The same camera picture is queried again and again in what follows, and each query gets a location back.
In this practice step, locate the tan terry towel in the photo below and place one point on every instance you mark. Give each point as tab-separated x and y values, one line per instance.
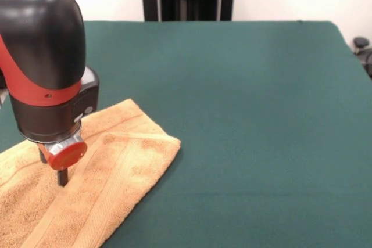
116	172

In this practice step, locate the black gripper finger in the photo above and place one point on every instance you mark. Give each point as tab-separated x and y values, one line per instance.
43	155
62	176

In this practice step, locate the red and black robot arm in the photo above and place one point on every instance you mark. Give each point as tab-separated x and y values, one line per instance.
43	41

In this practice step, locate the dark green table cloth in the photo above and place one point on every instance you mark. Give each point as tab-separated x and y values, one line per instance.
261	143

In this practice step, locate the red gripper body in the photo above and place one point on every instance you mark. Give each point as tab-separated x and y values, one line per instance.
67	156

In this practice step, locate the office chair base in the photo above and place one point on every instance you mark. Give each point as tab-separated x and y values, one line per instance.
361	43

